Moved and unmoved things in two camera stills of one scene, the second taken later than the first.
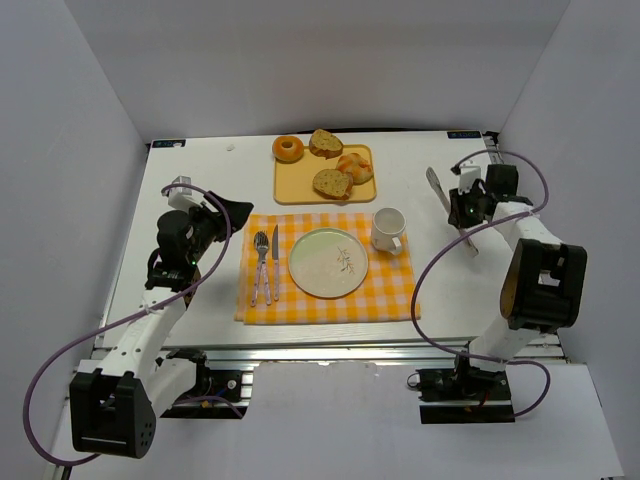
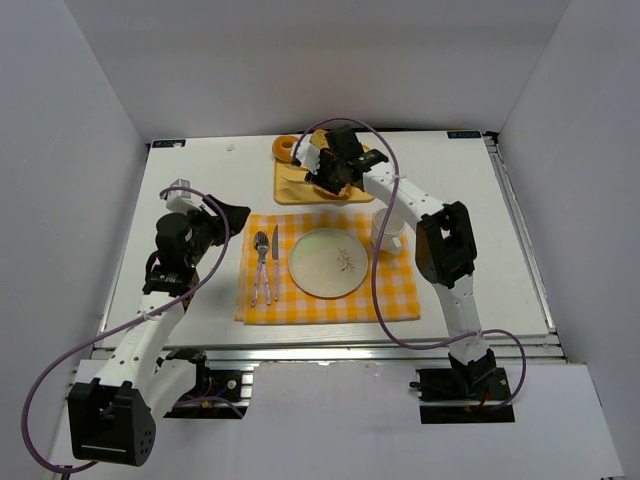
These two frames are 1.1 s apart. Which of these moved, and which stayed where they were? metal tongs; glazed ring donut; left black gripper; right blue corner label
Moved: metal tongs
Stayed: right blue corner label; glazed ring donut; left black gripper
